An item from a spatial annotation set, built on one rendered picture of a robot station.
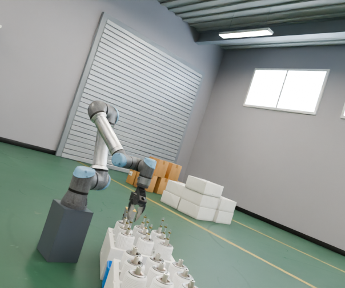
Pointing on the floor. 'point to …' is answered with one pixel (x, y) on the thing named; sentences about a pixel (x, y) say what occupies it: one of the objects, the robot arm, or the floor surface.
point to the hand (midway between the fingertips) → (132, 219)
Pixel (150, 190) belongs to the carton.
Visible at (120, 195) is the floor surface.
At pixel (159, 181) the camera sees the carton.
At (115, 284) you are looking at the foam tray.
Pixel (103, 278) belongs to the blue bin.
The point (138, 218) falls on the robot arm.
